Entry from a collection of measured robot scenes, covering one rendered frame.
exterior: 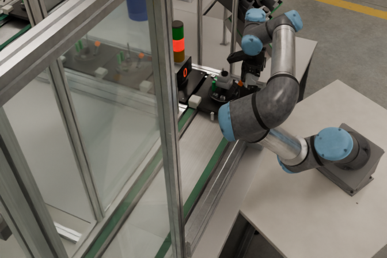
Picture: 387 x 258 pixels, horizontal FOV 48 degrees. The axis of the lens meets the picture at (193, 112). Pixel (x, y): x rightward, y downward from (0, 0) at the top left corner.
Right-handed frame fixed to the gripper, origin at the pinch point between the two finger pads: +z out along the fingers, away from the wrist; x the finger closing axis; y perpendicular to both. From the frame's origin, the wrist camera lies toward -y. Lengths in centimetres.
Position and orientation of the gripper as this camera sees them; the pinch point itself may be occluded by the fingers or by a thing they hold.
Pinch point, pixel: (245, 84)
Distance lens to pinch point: 187.0
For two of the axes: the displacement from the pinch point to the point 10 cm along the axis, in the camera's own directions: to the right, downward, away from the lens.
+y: 9.0, 2.8, -3.2
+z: 0.2, 7.3, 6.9
